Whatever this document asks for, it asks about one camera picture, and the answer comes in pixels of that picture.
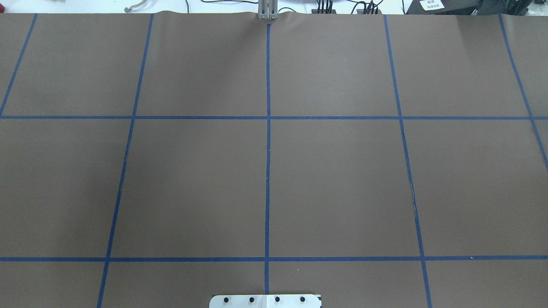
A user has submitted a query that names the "black orange connector block left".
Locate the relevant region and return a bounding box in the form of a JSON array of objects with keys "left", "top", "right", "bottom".
[{"left": 311, "top": 0, "right": 336, "bottom": 14}]

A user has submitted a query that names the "black box with label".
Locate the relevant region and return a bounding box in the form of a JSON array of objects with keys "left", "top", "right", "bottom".
[{"left": 402, "top": 0, "right": 536, "bottom": 16}]

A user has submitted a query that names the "brown paper table mat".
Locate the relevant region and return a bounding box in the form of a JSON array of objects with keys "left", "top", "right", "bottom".
[{"left": 1, "top": 12, "right": 547, "bottom": 308}]

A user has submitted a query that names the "white metal mounting plate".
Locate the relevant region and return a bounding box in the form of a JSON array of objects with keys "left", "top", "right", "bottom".
[{"left": 209, "top": 294, "right": 322, "bottom": 308}]

